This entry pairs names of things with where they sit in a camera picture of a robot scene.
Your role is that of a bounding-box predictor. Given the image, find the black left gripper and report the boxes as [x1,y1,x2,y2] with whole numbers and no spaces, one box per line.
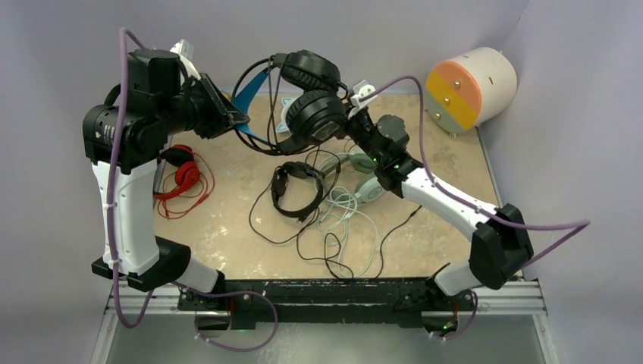
[156,71,249,140]

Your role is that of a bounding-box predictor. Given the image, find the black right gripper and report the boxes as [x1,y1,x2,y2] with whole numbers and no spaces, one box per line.
[322,102,386,165]

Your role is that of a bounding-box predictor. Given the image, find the black blue gaming headphones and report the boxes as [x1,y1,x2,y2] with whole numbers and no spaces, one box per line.
[231,49,347,156]

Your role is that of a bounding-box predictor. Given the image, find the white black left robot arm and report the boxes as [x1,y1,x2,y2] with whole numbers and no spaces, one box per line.
[82,49,249,310]

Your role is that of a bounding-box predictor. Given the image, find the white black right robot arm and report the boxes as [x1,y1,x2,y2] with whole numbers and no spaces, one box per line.
[342,110,534,309]

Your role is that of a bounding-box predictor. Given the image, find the mint green headphones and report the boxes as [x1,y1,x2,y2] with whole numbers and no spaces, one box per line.
[316,152,384,279]

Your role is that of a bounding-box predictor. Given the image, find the teal cat ear headphones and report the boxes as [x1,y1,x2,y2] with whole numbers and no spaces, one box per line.
[276,97,297,133]

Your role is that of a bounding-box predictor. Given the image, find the small black headphones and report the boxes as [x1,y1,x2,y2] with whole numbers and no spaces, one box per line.
[248,160,428,280]

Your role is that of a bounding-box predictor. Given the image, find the red headphones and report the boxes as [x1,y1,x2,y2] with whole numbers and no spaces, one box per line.
[153,144,216,220]

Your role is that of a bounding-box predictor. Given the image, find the round pastel drawer box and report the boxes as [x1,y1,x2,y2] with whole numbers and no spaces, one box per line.
[424,47,518,134]

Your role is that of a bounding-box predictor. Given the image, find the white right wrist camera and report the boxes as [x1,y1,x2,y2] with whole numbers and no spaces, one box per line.
[347,80,377,120]

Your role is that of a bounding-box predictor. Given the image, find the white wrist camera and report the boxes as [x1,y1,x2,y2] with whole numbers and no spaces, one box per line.
[347,80,377,120]
[170,39,201,80]

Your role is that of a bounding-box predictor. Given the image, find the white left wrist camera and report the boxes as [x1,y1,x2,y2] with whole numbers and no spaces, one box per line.
[170,39,201,80]

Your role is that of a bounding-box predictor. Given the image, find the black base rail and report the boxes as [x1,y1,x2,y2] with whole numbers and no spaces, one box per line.
[177,277,475,332]

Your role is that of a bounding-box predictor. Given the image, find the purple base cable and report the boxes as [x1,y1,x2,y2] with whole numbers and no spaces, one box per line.
[173,284,281,353]

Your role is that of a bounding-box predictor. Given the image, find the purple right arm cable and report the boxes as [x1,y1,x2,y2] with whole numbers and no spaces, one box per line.
[359,75,591,272]

